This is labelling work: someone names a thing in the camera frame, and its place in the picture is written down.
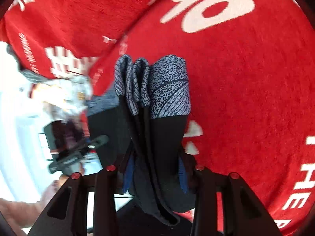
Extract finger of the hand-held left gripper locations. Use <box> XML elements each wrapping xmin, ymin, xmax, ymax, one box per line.
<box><xmin>82</xmin><ymin>134</ymin><xmax>110</xmax><ymax>151</ymax></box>
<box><xmin>49</xmin><ymin>152</ymin><xmax>85</xmax><ymax>174</ymax></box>

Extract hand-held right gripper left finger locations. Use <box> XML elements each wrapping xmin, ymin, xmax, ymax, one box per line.
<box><xmin>29</xmin><ymin>157</ymin><xmax>135</xmax><ymax>236</ymax></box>

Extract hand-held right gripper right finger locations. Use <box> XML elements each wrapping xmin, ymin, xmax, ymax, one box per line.
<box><xmin>178</xmin><ymin>157</ymin><xmax>282</xmax><ymax>236</ymax></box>

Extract black pants with grey waistband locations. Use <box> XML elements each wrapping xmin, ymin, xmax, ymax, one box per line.
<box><xmin>86</xmin><ymin>54</ymin><xmax>197</xmax><ymax>236</ymax></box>

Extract person's left forearm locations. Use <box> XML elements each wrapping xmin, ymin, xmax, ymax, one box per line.
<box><xmin>0</xmin><ymin>176</ymin><xmax>70</xmax><ymax>228</ymax></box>

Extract crumpled clear plastic bag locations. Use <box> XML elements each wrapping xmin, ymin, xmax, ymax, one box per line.
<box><xmin>30</xmin><ymin>75</ymin><xmax>94</xmax><ymax>126</ymax></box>

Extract red printed blanket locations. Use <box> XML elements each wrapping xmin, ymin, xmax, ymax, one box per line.
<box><xmin>0</xmin><ymin>0</ymin><xmax>315</xmax><ymax>236</ymax></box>

